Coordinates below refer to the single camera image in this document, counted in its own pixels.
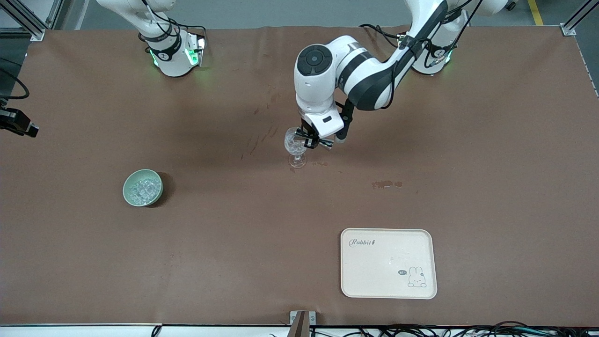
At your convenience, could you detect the clear ice cubes pile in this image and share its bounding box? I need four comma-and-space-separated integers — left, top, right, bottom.
129, 177, 160, 203

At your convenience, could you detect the clear stemmed wine glass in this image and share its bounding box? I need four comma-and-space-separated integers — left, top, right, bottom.
285, 127, 309, 169

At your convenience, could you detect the pale green ceramic bowl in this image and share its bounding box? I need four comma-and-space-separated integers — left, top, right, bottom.
123, 169, 164, 207

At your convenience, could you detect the brown table mat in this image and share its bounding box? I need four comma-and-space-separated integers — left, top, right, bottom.
0, 26, 599, 327

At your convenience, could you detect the cream rabbit print tray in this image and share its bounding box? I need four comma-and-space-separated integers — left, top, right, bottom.
340, 228, 438, 300

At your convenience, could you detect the aluminium frame profile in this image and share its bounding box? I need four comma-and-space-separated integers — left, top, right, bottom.
559, 0, 599, 37
0, 0, 64, 42

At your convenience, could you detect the black base power cable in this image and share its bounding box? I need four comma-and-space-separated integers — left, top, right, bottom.
359, 23, 404, 50
175, 22, 207, 40

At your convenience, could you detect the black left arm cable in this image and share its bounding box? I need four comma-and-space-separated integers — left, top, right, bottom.
393, 0, 485, 110

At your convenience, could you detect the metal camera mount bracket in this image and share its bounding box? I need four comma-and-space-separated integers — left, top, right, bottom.
290, 311, 316, 337

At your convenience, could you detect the black cable bundle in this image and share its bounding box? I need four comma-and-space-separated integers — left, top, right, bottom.
309, 321, 599, 337

